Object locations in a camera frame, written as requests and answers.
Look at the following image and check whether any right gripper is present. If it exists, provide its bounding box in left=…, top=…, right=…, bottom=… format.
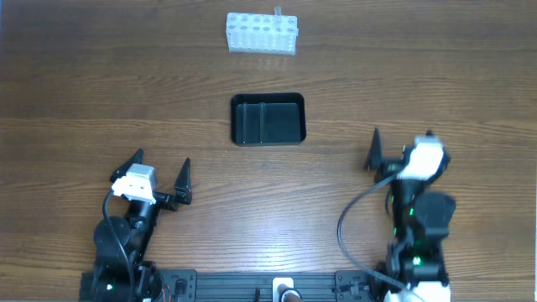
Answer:
left=363, top=128, right=452, bottom=184

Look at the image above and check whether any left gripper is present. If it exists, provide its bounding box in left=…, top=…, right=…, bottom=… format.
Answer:
left=109, top=148, right=194, bottom=212

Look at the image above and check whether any black tray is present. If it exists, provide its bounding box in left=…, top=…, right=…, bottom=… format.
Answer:
left=229, top=91, right=307, bottom=148

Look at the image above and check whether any mounting rail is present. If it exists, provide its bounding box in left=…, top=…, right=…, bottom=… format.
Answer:
left=79, top=268, right=452, bottom=302

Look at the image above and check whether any white test tube rack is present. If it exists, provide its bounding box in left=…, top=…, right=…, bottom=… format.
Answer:
left=225, top=11, right=300, bottom=56

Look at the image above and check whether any black cable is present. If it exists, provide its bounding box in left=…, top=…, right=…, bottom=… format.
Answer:
left=336, top=171, right=416, bottom=295
left=102, top=190, right=138, bottom=302

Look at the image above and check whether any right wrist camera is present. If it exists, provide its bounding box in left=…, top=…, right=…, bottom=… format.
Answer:
left=397, top=134, right=446, bottom=182

